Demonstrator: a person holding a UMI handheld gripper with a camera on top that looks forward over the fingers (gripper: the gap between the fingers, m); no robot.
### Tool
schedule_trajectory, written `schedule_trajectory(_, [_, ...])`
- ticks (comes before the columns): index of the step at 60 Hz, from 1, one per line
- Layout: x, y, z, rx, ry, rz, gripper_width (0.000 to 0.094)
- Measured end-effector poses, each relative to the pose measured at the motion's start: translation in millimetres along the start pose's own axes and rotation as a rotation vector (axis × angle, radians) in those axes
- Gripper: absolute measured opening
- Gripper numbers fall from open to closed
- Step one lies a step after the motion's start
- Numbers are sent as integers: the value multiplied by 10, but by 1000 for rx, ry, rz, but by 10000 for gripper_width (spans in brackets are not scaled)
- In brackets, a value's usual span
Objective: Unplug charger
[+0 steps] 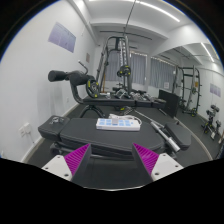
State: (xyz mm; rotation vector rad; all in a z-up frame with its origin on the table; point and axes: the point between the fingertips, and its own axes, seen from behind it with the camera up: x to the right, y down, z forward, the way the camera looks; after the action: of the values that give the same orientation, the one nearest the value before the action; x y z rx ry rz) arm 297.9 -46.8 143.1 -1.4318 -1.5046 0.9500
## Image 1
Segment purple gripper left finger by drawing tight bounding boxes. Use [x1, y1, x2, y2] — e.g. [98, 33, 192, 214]
[42, 144, 92, 181]

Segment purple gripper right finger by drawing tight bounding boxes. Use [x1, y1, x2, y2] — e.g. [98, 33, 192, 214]
[132, 143, 183, 181]

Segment white charger plug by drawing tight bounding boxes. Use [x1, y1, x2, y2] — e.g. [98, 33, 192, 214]
[109, 114, 120, 124]

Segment silver barbell bar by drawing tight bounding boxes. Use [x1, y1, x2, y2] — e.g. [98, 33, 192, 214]
[132, 108, 181, 153]

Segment black weight bench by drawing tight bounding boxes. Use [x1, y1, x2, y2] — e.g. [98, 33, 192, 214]
[38, 115, 191, 160]

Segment keys on bench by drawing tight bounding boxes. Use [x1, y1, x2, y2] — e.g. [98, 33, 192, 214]
[49, 117, 65, 125]

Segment white power strip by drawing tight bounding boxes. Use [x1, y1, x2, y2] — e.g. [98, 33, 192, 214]
[96, 118, 140, 131]

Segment black plyo box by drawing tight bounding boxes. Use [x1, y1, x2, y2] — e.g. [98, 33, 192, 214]
[159, 90, 179, 118]

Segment black yellow weight plate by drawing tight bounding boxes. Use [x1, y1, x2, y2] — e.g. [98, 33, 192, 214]
[86, 79, 99, 98]

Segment black preacher curl machine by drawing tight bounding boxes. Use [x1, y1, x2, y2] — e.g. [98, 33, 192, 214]
[47, 60, 168, 118]

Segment grey window curtains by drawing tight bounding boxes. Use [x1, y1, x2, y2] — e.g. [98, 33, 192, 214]
[105, 51, 147, 85]

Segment grey power rack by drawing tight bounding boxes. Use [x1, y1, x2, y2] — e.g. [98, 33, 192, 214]
[96, 35, 132, 95]

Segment white wall socket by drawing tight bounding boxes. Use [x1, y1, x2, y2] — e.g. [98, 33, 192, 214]
[19, 123, 31, 137]

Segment white charger cable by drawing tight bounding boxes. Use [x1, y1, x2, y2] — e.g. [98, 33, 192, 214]
[119, 114, 143, 128]

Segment large wall mirror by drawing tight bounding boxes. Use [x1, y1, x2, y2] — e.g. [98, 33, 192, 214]
[150, 42, 224, 159]

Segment purple wall poster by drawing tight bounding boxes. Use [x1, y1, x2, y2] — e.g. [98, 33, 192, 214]
[48, 22, 76, 52]

